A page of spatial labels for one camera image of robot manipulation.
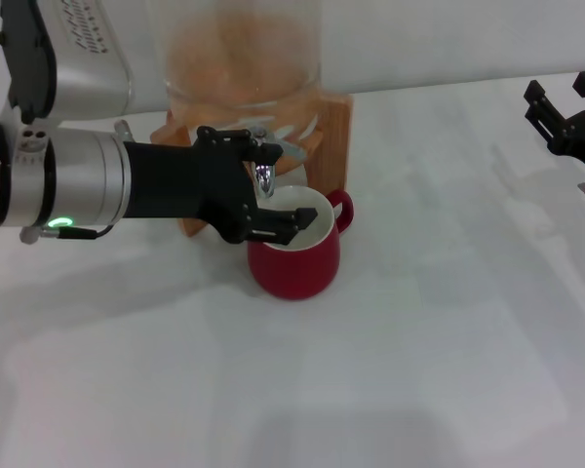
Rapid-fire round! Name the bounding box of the clear glass dispenser jar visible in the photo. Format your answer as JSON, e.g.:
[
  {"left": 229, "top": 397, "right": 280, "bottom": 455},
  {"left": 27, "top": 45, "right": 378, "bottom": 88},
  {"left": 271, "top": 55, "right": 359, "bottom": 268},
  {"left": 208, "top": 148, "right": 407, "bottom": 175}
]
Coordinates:
[{"left": 163, "top": 0, "right": 323, "bottom": 142}]

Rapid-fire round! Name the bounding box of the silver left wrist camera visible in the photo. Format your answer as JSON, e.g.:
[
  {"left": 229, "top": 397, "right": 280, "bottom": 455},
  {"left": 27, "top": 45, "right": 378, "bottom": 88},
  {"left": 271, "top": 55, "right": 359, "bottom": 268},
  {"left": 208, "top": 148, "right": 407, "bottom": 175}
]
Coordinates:
[{"left": 0, "top": 0, "right": 133, "bottom": 123}]

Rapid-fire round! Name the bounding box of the red cup with white inside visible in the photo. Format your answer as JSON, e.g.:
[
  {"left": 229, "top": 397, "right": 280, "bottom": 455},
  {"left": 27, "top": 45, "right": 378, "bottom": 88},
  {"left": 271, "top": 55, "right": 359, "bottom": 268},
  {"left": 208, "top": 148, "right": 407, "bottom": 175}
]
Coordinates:
[{"left": 247, "top": 187, "right": 356, "bottom": 301}]

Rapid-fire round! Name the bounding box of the chrome faucet tap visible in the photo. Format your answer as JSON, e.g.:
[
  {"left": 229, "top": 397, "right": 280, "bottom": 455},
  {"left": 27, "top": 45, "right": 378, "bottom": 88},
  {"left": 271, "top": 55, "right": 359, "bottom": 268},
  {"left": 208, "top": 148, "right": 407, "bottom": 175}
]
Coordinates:
[{"left": 251, "top": 125, "right": 307, "bottom": 200}]

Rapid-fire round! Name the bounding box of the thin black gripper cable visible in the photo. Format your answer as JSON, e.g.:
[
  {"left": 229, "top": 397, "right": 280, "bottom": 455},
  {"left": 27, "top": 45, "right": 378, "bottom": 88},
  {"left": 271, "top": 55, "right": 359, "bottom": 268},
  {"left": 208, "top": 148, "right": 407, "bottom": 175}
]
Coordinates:
[{"left": 19, "top": 221, "right": 117, "bottom": 244}]

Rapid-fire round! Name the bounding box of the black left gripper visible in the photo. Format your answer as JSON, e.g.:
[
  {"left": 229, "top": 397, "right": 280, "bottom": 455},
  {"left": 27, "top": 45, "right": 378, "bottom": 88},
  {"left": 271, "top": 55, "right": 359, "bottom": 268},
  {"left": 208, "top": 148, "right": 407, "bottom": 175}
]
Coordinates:
[{"left": 124, "top": 126, "right": 321, "bottom": 246}]

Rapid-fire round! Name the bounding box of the wooden dispenser stand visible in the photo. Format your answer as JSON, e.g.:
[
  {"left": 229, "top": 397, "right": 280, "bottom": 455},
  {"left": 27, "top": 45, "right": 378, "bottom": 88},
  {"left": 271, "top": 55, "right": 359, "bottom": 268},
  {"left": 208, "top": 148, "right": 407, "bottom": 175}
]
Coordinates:
[{"left": 149, "top": 92, "right": 355, "bottom": 238}]

